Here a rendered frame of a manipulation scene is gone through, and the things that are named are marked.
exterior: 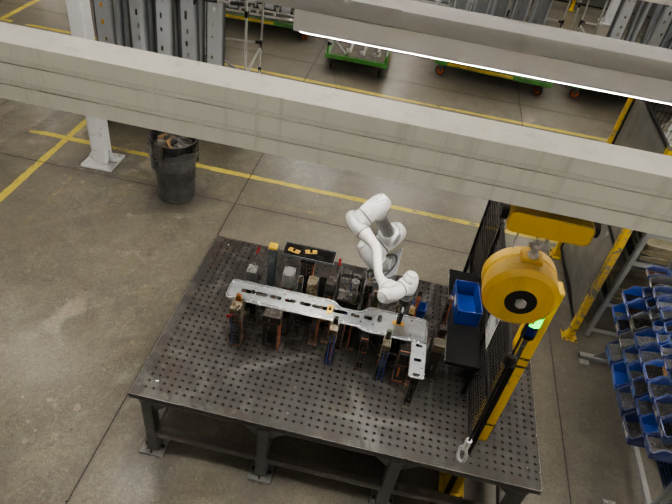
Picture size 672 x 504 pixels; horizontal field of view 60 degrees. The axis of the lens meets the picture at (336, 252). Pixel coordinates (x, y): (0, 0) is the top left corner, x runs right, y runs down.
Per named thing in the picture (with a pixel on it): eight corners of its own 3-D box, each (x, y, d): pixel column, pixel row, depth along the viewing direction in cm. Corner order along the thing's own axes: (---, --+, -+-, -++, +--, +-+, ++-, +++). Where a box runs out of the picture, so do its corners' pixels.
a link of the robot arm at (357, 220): (355, 234, 377) (371, 220, 377) (338, 215, 385) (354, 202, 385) (359, 240, 389) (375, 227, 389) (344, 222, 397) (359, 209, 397)
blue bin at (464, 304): (453, 323, 390) (458, 310, 382) (450, 292, 414) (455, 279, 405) (477, 327, 390) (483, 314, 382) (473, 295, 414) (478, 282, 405)
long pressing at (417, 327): (222, 300, 386) (222, 298, 385) (233, 277, 403) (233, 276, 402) (426, 345, 378) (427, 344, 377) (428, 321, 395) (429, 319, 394)
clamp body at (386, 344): (370, 380, 388) (379, 346, 365) (372, 366, 397) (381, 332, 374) (383, 383, 387) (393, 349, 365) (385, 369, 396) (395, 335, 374)
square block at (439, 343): (420, 379, 393) (433, 345, 370) (421, 370, 399) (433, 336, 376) (432, 382, 392) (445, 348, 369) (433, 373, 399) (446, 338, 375)
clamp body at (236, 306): (225, 346, 394) (225, 309, 371) (232, 330, 405) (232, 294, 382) (240, 349, 393) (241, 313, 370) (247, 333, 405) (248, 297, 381)
